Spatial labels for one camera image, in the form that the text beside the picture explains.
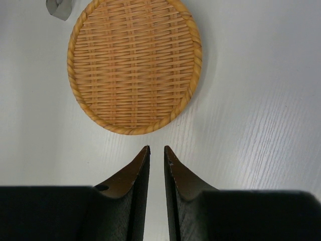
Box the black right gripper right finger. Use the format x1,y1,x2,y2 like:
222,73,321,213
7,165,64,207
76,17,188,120
164,146,218,240

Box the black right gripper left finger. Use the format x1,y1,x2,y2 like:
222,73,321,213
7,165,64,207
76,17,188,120
92,146,150,240

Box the metal tongs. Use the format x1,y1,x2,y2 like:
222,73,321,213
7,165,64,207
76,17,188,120
46,0,72,21

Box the orange woven plate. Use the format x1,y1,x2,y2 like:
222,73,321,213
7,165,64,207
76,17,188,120
67,1,202,135

